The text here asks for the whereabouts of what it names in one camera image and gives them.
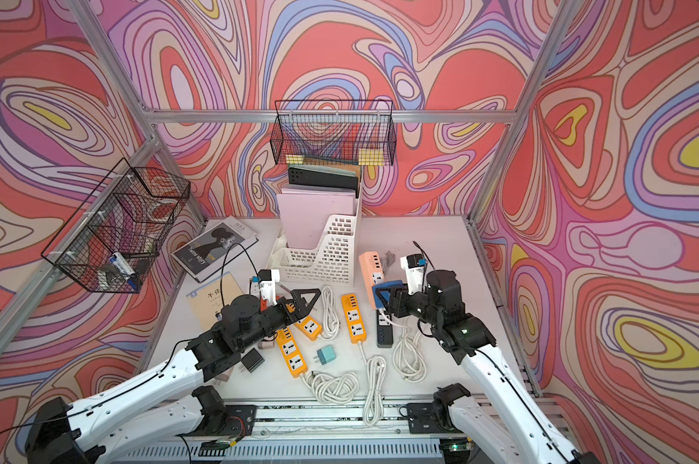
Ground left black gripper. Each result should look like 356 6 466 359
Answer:
235 287 318 354

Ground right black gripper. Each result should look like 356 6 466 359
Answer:
376 282 442 326

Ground small pink plug adapter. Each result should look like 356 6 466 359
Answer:
258 339 276 350

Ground orange power strip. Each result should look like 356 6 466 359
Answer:
281 301 323 341
341 294 367 344
276 327 309 378

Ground pink power strip back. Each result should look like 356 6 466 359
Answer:
358 251 385 309

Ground teal plug adapter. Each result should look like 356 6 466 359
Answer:
316 345 337 365

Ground black plug adapter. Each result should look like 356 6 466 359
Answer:
241 348 264 372

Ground blue cube adapter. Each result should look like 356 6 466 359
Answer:
372 280 405 310

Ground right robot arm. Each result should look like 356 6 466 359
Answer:
374 268 598 463

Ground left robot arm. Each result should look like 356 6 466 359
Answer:
24 289 320 463

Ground black power strip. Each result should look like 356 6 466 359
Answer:
376 309 394 349

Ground white plastic file rack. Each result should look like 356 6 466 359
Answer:
265 198 362 287

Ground tan paper booklet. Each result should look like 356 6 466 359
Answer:
185 273 243 331

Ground pink folder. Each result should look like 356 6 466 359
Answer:
277 189 357 249

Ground grey portrait book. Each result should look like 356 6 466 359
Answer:
173 217 258 283

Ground black notebook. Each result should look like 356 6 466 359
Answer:
287 164 360 194

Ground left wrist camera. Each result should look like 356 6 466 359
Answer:
256 269 281 307

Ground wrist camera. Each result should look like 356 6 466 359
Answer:
256 269 281 307
401 253 428 295

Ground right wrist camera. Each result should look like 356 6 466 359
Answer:
401 253 428 295

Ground white cable bundle centre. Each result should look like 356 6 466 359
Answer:
318 285 342 340

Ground white cable right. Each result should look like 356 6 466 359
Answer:
391 315 429 384

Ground white coiled cable front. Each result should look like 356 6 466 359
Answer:
299 369 362 405

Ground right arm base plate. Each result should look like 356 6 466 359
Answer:
399 383 482 435

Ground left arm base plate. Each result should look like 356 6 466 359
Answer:
184 404 258 439

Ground black wire basket back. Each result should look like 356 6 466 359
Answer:
270 98 398 167

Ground black wire basket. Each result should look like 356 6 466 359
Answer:
41 160 191 294
270 98 398 167

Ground black wire basket left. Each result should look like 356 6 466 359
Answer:
41 160 191 294

